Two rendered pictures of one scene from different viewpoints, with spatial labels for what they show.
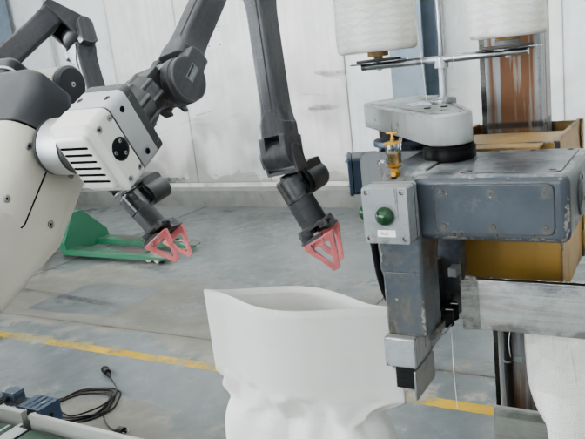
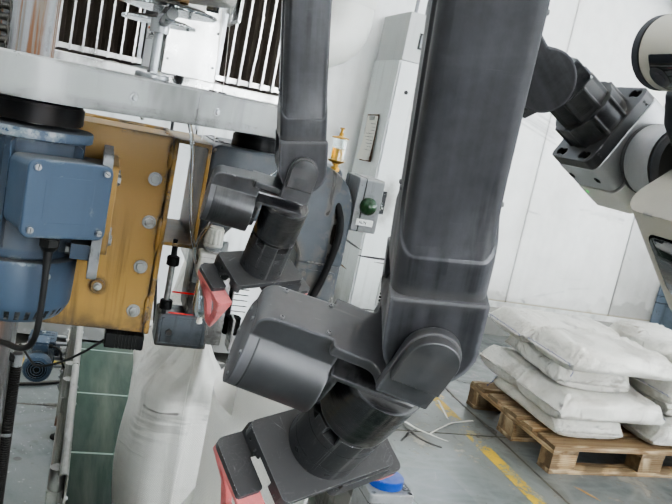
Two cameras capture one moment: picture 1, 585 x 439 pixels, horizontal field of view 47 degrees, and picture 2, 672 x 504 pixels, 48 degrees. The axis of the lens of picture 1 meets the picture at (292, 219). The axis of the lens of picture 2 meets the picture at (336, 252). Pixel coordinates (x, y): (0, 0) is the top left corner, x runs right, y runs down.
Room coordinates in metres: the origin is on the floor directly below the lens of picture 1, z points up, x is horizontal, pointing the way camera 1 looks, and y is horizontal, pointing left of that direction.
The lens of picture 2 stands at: (2.03, 0.66, 1.41)
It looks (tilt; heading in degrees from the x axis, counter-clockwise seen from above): 10 degrees down; 220
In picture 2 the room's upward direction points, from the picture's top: 12 degrees clockwise
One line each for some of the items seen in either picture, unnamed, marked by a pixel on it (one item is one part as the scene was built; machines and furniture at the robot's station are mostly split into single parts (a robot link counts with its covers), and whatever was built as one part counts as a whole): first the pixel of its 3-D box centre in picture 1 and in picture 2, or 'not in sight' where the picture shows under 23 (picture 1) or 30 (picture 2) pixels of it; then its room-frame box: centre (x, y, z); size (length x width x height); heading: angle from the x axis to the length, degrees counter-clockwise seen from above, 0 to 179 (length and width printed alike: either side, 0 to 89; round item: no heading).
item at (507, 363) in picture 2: not in sight; (546, 368); (-1.87, -0.99, 0.32); 0.67 x 0.42 x 0.14; 153
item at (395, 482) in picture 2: not in sight; (385, 481); (1.02, 0.01, 0.84); 0.06 x 0.06 x 0.02
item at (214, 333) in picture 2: (437, 292); (216, 306); (1.22, -0.26, 1.08); 0.03 x 0.01 x 0.13; 149
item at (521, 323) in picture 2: not in sight; (555, 327); (-1.87, -1.00, 0.56); 0.66 x 0.43 x 0.15; 146
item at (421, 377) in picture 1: (412, 372); not in sight; (1.09, -0.18, 0.98); 0.09 x 0.05 x 0.05; 149
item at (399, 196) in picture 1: (390, 212); (360, 202); (1.04, -0.15, 1.29); 0.08 x 0.05 x 0.09; 59
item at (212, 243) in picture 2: not in sight; (210, 275); (1.28, -0.22, 1.14); 0.05 x 0.04 x 0.16; 149
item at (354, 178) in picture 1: (363, 177); (56, 205); (1.57, -0.18, 1.25); 0.10 x 0.08 x 0.12; 174
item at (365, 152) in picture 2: not in sight; (367, 137); (-1.93, -2.63, 1.34); 0.24 x 0.04 x 0.32; 59
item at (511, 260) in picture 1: (513, 203); (53, 209); (1.41, -0.47, 1.18); 0.34 x 0.25 x 0.31; 149
